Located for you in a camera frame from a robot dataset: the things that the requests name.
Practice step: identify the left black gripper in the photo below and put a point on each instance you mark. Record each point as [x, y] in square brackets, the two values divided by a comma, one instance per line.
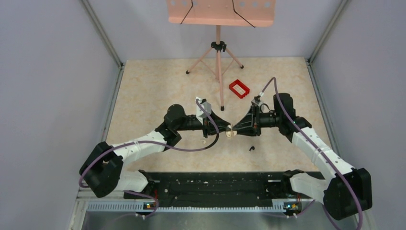
[208, 127]

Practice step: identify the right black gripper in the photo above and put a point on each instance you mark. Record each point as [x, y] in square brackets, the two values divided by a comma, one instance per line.
[250, 125]

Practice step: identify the beige earbud charging case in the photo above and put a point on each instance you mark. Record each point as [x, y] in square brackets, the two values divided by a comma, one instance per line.
[230, 132]

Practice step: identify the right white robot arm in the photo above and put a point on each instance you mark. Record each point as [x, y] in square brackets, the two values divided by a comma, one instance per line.
[342, 185]

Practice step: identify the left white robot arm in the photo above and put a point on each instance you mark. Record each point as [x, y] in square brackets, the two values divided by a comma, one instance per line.
[103, 171]

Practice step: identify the red plastic box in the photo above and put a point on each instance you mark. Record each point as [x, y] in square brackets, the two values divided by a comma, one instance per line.
[239, 88]

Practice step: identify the pink music stand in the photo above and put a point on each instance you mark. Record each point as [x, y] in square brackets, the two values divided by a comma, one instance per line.
[219, 13]

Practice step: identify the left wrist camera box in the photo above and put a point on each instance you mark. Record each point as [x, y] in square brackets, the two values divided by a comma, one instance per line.
[203, 108]

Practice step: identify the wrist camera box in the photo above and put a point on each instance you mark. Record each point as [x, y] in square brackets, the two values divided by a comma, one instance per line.
[257, 101]
[203, 108]

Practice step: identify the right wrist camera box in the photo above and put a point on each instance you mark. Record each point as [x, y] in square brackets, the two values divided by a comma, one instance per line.
[257, 101]

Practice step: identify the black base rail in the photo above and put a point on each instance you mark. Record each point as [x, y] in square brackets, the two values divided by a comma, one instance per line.
[217, 189]

